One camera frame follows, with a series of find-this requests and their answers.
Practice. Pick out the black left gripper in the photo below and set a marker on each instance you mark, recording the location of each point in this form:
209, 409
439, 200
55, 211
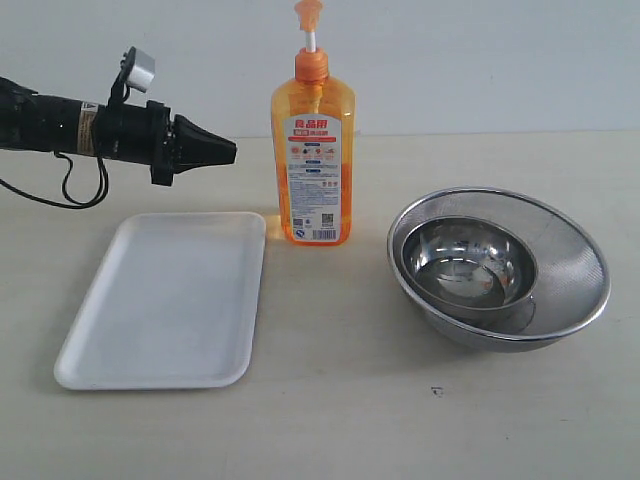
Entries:
141, 135

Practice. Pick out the orange pump soap bottle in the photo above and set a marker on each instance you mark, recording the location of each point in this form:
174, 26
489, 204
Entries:
313, 131

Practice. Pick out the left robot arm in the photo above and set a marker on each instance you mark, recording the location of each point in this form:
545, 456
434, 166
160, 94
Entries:
34, 122

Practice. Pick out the small stainless steel bowl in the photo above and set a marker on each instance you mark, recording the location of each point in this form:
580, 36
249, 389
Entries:
472, 270

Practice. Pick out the white rectangular foam tray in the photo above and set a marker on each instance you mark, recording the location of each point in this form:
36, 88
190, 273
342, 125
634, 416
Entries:
173, 305

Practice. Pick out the steel mesh colander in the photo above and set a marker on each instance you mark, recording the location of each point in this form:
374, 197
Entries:
573, 284

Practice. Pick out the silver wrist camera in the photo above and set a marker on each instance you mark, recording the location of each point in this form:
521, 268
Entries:
137, 69

